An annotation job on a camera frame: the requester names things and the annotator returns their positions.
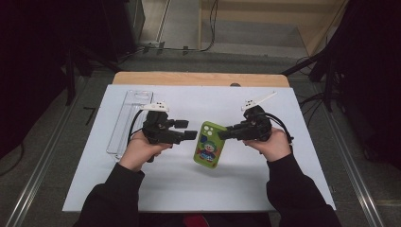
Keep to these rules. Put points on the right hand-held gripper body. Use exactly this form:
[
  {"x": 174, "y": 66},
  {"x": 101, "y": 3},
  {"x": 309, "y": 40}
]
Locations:
[{"x": 257, "y": 126}]

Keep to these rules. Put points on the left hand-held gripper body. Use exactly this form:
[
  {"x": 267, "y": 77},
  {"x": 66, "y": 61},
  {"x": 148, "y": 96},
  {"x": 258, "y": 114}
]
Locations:
[{"x": 159, "y": 127}]

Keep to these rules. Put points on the green cartoon phone case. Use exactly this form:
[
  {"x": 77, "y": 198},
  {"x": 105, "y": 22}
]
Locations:
[{"x": 209, "y": 146}]

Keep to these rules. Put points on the person's right hand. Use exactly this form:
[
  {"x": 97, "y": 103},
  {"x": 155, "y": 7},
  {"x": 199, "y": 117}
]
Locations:
[{"x": 274, "y": 145}]

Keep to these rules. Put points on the person's left hand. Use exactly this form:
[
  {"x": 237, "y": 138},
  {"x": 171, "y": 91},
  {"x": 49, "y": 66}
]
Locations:
[{"x": 138, "y": 153}]

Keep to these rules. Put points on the clear plastic box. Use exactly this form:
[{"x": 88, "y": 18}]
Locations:
[{"x": 126, "y": 123}]

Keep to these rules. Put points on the white board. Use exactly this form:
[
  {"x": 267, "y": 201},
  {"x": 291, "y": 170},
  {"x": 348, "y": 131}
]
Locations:
[{"x": 220, "y": 189}]

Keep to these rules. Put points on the black metal stand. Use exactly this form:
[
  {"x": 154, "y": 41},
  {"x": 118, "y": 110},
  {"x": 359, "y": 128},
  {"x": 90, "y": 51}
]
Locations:
[
  {"x": 71, "y": 82},
  {"x": 327, "y": 85}
]

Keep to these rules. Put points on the person's red clothing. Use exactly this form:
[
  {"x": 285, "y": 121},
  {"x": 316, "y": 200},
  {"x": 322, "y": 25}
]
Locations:
[{"x": 195, "y": 220}]

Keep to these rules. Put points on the black cabinet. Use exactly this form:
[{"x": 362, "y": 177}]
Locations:
[{"x": 123, "y": 25}]

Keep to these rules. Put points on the metal floor rail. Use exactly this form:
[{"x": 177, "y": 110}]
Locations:
[
  {"x": 41, "y": 164},
  {"x": 353, "y": 164}
]

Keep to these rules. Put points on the wooden frame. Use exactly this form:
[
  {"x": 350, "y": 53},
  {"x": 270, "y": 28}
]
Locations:
[{"x": 315, "y": 34}]

